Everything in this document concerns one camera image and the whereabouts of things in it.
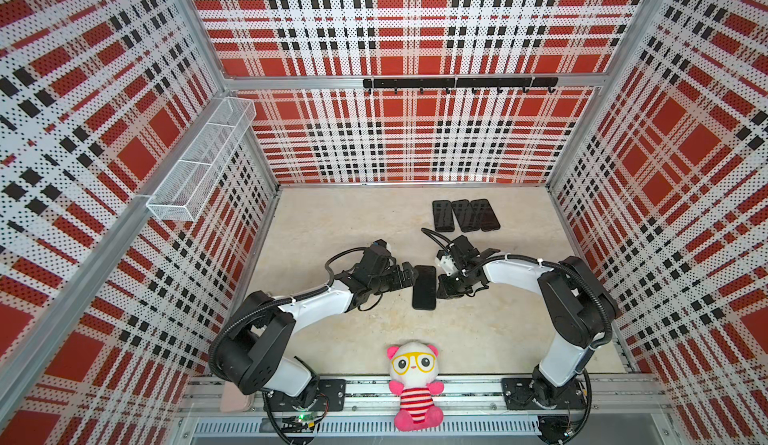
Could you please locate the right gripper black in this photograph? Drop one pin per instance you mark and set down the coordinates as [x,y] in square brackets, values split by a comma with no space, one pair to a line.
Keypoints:
[446,291]

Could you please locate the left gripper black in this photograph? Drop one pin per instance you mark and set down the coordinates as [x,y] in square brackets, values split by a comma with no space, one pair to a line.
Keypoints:
[397,281]

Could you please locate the black phone case top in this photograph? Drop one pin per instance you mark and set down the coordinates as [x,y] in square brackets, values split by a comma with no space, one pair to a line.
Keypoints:
[425,288]

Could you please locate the black phone case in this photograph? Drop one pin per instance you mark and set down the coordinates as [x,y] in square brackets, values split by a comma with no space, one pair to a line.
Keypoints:
[425,288]
[465,215]
[443,219]

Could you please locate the white-edged phone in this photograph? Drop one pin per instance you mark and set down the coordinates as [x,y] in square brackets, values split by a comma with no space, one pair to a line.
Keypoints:
[485,215]

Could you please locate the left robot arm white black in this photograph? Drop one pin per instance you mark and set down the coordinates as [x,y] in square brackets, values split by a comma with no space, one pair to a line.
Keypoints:
[250,349]

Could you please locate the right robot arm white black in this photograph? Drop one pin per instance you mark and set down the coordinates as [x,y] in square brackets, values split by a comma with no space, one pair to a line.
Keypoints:
[581,311]

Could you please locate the pink phone case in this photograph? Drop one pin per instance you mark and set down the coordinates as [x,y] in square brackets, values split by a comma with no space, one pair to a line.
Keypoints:
[234,401]

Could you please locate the pink panda plush toy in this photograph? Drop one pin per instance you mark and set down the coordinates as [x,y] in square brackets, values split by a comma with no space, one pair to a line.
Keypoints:
[414,380]

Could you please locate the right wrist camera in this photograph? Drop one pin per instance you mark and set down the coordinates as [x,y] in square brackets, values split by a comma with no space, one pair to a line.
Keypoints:
[461,256]

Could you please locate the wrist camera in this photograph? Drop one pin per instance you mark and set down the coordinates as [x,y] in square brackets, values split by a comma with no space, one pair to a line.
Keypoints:
[461,256]
[376,259]

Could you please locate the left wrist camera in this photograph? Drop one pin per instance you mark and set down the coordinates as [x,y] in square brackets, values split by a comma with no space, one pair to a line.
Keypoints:
[376,259]

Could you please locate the aluminium front rail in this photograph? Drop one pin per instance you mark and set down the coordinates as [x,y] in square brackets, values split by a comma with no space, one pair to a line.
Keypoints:
[483,394]

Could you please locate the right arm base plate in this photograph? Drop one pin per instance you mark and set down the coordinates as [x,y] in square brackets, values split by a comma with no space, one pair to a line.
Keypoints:
[534,394]

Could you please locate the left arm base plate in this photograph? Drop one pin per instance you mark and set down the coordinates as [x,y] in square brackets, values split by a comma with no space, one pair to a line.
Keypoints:
[322,394]

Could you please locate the black hook rail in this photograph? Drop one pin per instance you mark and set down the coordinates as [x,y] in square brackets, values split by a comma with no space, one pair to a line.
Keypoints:
[524,83]

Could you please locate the white wire mesh basket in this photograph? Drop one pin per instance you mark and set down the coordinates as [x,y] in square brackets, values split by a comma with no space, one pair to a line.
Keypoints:
[216,136]

